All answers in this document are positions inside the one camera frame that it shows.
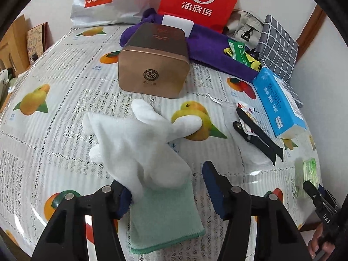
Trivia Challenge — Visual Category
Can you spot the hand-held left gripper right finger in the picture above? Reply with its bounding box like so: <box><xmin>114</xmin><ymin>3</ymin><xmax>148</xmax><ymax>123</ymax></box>
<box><xmin>202</xmin><ymin>160</ymin><xmax>313</xmax><ymax>261</ymax></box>

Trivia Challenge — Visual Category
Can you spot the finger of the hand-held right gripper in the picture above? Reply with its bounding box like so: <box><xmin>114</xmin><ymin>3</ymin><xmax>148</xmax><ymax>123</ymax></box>
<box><xmin>318</xmin><ymin>184</ymin><xmax>337</xmax><ymax>204</ymax></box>
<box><xmin>303</xmin><ymin>180</ymin><xmax>323</xmax><ymax>210</ymax></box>

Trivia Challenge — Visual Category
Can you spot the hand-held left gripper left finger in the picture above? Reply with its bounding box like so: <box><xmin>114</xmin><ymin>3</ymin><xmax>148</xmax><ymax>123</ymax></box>
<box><xmin>30</xmin><ymin>181</ymin><xmax>134</xmax><ymax>261</ymax></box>

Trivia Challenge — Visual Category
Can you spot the pale green cloth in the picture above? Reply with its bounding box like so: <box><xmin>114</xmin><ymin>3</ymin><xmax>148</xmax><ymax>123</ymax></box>
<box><xmin>128</xmin><ymin>181</ymin><xmax>206</xmax><ymax>253</ymax></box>

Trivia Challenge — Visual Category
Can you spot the white cotton glove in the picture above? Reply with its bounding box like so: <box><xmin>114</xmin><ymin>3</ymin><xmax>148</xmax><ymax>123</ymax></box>
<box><xmin>82</xmin><ymin>99</ymin><xmax>203</xmax><ymax>199</ymax></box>

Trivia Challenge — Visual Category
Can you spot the black buckle strap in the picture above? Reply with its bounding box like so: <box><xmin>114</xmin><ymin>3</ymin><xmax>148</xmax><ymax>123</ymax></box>
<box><xmin>232</xmin><ymin>107</ymin><xmax>284</xmax><ymax>166</ymax></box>

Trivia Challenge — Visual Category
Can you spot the fruit print snack packet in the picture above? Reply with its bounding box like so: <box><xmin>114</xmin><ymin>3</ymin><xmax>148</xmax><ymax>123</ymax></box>
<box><xmin>236</xmin><ymin>102</ymin><xmax>259</xmax><ymax>135</ymax></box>

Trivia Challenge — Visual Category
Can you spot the dark green packet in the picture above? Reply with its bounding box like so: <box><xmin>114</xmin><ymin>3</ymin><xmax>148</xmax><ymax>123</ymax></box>
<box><xmin>227</xmin><ymin>38</ymin><xmax>252</xmax><ymax>67</ymax></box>

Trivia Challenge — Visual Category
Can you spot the person's right hand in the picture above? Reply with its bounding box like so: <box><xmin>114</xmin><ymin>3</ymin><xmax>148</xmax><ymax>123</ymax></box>
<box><xmin>307</xmin><ymin>230</ymin><xmax>331</xmax><ymax>259</ymax></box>

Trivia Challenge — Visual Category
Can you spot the blue tissue pack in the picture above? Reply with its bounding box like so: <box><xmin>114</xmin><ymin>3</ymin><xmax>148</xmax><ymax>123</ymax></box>
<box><xmin>252</xmin><ymin>67</ymin><xmax>308</xmax><ymax>139</ymax></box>

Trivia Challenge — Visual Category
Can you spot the brown tin box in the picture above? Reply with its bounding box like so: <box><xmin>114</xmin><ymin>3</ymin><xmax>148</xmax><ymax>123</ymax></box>
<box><xmin>117</xmin><ymin>22</ymin><xmax>190</xmax><ymax>99</ymax></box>

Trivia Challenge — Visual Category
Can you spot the purple towel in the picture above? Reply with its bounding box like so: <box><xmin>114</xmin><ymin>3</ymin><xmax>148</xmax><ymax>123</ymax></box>
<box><xmin>120</xmin><ymin>8</ymin><xmax>261</xmax><ymax>83</ymax></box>

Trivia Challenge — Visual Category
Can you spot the grey checked cloth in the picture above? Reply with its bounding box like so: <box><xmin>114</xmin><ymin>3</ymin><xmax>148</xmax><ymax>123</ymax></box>
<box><xmin>254</xmin><ymin>14</ymin><xmax>304</xmax><ymax>109</ymax></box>

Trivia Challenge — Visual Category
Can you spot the grey backpack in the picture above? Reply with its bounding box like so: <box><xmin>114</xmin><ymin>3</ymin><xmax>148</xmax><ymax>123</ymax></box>
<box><xmin>224</xmin><ymin>9</ymin><xmax>268</xmax><ymax>51</ymax></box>

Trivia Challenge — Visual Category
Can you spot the brown patterned book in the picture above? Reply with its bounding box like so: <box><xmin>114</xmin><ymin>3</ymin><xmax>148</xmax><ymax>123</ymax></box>
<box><xmin>26</xmin><ymin>22</ymin><xmax>51</xmax><ymax>60</ymax></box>

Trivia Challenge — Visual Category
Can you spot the wooden bed headboard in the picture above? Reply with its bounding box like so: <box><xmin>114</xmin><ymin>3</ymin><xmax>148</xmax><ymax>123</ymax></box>
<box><xmin>0</xmin><ymin>15</ymin><xmax>29</xmax><ymax>79</ymax></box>

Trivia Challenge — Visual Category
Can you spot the white plastic shopping bag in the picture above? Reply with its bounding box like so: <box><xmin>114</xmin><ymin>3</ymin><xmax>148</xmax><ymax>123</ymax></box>
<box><xmin>70</xmin><ymin>0</ymin><xmax>161</xmax><ymax>29</ymax></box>

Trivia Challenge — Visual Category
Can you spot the brown wooden door frame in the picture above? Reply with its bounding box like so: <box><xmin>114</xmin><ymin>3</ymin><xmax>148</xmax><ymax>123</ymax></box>
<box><xmin>295</xmin><ymin>5</ymin><xmax>327</xmax><ymax>63</ymax></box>

